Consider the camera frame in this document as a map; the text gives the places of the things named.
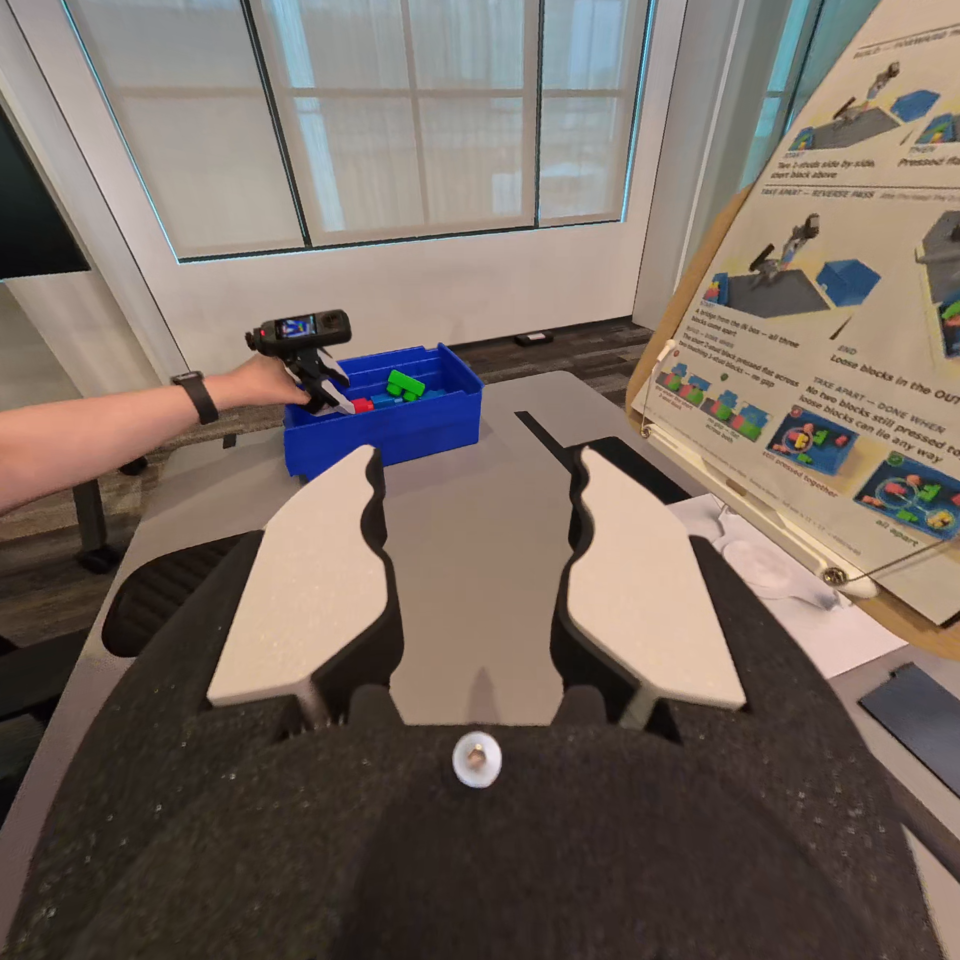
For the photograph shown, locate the black textured pad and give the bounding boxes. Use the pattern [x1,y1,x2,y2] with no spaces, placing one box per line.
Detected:
[100,533,250,660]

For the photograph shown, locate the rounded wooden board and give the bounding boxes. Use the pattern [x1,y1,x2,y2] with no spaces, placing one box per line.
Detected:
[624,183,960,663]

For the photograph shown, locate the dark blue flat panel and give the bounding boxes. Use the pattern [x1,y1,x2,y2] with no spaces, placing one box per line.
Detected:
[858,663,960,801]

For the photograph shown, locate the printed instruction sheet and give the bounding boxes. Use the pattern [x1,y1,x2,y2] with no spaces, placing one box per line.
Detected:
[633,0,960,628]

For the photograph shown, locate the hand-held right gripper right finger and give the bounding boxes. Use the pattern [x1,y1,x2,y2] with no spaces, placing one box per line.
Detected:
[550,446,747,729]

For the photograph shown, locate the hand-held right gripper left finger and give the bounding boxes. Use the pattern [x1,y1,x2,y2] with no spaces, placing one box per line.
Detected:
[206,445,405,726]

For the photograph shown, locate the black wristwatch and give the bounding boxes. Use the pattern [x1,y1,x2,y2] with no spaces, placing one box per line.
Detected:
[171,370,221,427]

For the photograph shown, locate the person's left forearm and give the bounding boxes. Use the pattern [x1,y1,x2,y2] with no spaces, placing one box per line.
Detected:
[0,372,241,516]

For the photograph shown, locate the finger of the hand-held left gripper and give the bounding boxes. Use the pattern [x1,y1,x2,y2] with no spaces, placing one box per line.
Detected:
[307,377,359,419]

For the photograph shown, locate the blue plastic bin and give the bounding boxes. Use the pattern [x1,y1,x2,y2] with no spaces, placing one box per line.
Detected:
[282,342,485,482]

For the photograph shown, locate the black monitor screen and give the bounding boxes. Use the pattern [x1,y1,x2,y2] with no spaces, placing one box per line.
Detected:
[0,105,92,283]

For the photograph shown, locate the black desk inlay panel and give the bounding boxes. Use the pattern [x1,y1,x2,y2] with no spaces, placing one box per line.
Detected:
[513,408,693,505]

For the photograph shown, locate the person's left hand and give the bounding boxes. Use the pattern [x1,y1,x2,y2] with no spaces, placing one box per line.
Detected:
[223,354,315,411]

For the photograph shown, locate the large gridded window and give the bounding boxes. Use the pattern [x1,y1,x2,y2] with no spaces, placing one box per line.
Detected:
[63,0,658,264]

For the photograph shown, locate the grey desk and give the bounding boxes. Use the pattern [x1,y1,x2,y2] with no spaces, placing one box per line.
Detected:
[0,369,960,960]

